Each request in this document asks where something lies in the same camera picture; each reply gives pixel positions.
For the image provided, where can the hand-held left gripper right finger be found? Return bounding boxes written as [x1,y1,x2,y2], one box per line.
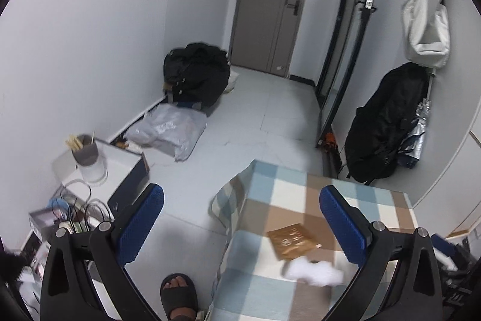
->
[319,185,444,321]

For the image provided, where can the small grey pink box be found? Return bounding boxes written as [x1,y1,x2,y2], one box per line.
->
[29,207,61,238]

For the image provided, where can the black slipper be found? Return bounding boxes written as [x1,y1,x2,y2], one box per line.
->
[159,272,200,321]

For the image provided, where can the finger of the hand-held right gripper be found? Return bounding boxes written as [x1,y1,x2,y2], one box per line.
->
[430,234,459,269]

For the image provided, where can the white wardrobe wood trim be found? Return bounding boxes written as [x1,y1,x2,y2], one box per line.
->
[409,118,481,243]

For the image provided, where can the person's foot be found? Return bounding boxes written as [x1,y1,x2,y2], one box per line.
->
[164,276,196,321]

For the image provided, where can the tangle of cables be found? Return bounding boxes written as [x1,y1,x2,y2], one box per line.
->
[48,181,116,232]

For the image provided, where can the wooden chopsticks bundle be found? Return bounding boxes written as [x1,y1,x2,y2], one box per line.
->
[65,134,85,151]

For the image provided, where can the grey room door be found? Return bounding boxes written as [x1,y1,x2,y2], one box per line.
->
[229,0,315,76]

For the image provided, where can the black fuzzy object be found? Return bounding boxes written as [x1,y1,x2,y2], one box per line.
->
[0,252,28,283]

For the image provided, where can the plaid blanket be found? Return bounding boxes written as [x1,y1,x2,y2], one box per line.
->
[209,159,420,321]

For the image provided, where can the brown cardboard packet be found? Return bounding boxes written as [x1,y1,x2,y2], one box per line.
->
[266,222,324,262]

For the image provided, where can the dark box white lid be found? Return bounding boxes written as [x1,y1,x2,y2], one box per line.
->
[52,138,152,221]

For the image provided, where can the black framed glass door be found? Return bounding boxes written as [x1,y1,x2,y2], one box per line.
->
[315,0,378,146]

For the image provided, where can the silver folding umbrella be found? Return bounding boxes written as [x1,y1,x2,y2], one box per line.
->
[397,98,430,170]

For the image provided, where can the white cloth bag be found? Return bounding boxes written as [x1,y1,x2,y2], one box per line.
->
[225,70,240,95]

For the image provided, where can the grey chopstick holder cup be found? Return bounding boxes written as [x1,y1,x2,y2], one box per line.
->
[71,136,99,167]

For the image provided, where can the grey plastic mailer bag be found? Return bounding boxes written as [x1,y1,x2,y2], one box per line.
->
[125,103,208,162]

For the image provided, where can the black backpack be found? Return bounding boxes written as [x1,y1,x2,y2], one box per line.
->
[163,42,231,108]

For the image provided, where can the white hanging shoulder bag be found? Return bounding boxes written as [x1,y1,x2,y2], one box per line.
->
[400,0,452,70]

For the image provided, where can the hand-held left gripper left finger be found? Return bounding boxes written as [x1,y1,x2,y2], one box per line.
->
[39,183,165,321]

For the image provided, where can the black hanging jacket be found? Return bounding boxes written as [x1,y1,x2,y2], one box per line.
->
[344,62,431,184]

